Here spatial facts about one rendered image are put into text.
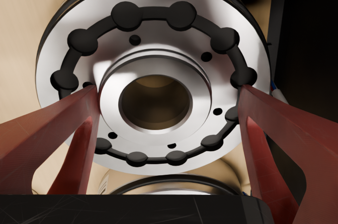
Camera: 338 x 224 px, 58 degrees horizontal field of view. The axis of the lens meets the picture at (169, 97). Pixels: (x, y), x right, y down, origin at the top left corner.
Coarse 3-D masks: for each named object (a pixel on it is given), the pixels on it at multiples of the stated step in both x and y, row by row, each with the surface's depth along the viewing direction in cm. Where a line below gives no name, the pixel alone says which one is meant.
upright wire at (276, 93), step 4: (272, 80) 14; (272, 84) 14; (272, 88) 14; (276, 88) 14; (272, 92) 14; (276, 92) 13; (280, 92) 13; (276, 96) 13; (280, 96) 13; (284, 100) 13
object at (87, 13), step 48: (96, 0) 11; (144, 0) 11; (192, 0) 11; (48, 48) 12; (96, 48) 12; (144, 48) 12; (192, 48) 12; (240, 48) 12; (48, 96) 13; (96, 144) 15; (192, 144) 15
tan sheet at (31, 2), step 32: (0, 0) 14; (32, 0) 14; (256, 0) 14; (0, 32) 14; (32, 32) 15; (0, 64) 15; (32, 64) 16; (0, 96) 17; (32, 96) 17; (224, 160) 20; (96, 192) 22
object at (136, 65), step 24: (120, 72) 12; (144, 72) 12; (168, 72) 12; (192, 72) 12; (120, 96) 13; (192, 96) 13; (120, 120) 13; (192, 120) 13; (144, 144) 14; (168, 144) 14
